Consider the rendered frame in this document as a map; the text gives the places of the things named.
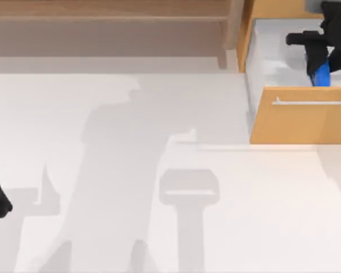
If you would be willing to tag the blue cylindrical object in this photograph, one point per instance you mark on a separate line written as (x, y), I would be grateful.
(321, 76)

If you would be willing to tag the grey inside pulled-out drawer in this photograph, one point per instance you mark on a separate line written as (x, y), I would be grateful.
(270, 54)

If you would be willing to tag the pale wooden drawer front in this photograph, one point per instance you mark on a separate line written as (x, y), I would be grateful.
(298, 125)

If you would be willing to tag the wooden open shelf unit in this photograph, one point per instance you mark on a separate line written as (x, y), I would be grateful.
(108, 31)

